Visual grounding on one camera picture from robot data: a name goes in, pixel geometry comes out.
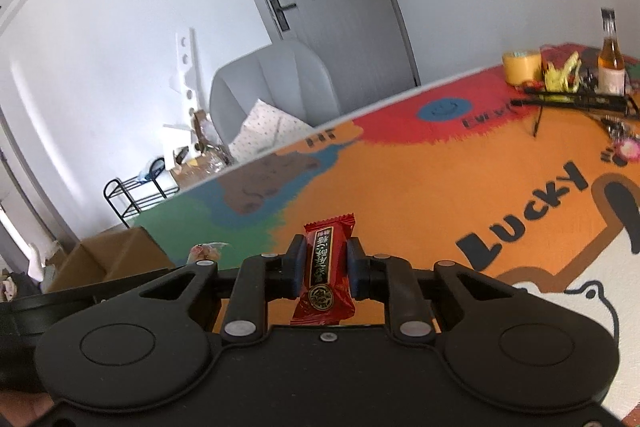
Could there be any person's left hand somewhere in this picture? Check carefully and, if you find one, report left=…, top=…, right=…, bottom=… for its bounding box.
left=0, top=390, right=54, bottom=426

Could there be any black folding stand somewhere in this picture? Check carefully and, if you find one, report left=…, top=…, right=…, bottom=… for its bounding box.
left=510, top=87, right=639, bottom=139

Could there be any white perforated board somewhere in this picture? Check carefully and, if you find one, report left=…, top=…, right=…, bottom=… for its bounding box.
left=164, top=27, right=208, bottom=131

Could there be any small amber glass bottle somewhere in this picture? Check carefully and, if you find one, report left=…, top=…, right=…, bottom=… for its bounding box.
left=598, top=8, right=626, bottom=95

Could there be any pink keychain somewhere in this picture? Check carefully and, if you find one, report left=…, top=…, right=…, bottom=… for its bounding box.
left=601, top=116, right=640, bottom=162

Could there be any dotted cushion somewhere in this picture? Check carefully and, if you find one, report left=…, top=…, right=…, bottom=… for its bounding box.
left=229, top=98, right=314, bottom=164

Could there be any yellow tape roll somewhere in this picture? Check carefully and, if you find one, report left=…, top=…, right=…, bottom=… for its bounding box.
left=502, top=50, right=542, bottom=87

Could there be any grey upholstered chair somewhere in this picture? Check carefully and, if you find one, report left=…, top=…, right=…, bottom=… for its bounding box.
left=209, top=40, right=342, bottom=144

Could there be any black shoe rack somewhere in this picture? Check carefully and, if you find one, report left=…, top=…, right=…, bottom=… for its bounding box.
left=102, top=157, right=179, bottom=229

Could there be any brown cardboard box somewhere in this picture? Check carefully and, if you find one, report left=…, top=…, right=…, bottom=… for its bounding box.
left=47, top=228, right=175, bottom=293

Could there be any black door handle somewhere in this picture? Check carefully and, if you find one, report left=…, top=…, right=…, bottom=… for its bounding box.
left=269, top=0, right=297, bottom=32

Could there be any yellow crumpled wrapper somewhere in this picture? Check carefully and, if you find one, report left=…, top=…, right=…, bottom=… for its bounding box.
left=544, top=51, right=582, bottom=93

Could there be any colourful cat table mat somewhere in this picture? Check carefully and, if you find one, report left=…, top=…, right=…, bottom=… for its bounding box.
left=137, top=66, right=639, bottom=426

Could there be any beige nougat bar wrapper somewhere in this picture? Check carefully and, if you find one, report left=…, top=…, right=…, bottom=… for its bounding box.
left=186, top=242, right=228, bottom=263

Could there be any red candy bar wrapper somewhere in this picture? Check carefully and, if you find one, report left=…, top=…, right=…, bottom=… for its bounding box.
left=291, top=213, right=356, bottom=326

